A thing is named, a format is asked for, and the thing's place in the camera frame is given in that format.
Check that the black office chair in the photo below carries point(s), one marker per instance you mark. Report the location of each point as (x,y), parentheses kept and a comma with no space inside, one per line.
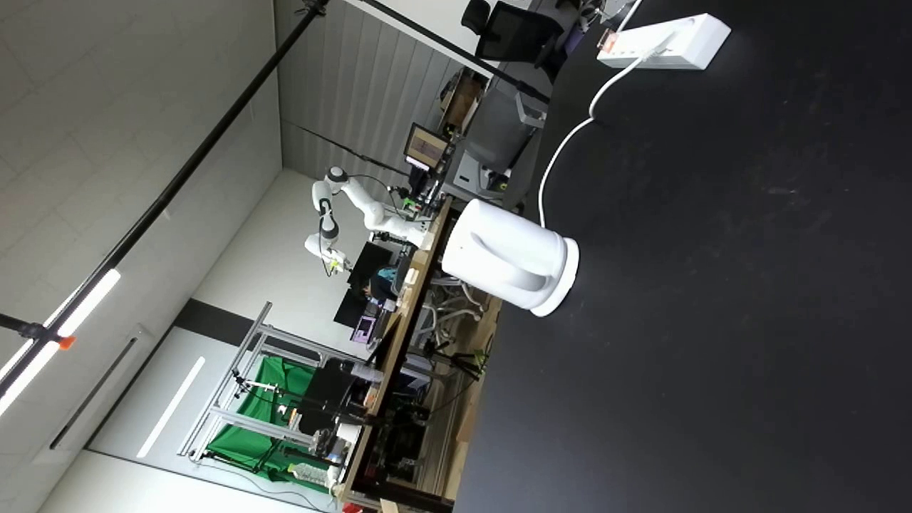
(514,32)

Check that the white power strip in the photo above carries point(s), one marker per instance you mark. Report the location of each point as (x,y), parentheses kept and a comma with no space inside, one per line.
(677,41)

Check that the clear plastic bottle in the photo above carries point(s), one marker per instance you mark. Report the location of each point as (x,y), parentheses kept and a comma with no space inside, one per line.
(310,472)

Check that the green cloth backdrop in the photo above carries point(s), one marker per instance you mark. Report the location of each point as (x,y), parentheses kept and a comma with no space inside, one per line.
(285,377)

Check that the grey machine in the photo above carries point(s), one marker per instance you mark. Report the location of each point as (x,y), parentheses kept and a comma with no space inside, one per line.
(499,128)

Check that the cardboard box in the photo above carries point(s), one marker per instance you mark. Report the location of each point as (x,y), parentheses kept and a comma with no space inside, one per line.
(462,103)

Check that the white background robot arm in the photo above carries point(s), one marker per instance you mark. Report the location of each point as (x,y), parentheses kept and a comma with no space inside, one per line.
(370,211)

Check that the white electric kettle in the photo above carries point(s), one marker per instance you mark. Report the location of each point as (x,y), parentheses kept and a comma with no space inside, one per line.
(509,256)

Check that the ceiling light strip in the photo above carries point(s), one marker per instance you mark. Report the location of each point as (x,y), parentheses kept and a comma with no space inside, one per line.
(171,406)
(89,303)

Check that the long wooden table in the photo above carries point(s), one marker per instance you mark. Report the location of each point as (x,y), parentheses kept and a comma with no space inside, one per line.
(399,335)

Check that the row of black monitors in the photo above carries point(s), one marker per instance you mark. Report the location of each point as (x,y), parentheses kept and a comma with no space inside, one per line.
(367,267)

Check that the aluminium frame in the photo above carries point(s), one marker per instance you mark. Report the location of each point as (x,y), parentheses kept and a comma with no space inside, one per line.
(246,356)

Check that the long black pole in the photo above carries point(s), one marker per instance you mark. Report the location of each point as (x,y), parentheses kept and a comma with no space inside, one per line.
(178,179)
(456,50)

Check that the small monitor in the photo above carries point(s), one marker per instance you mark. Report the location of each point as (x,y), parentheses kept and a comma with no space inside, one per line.
(426,147)

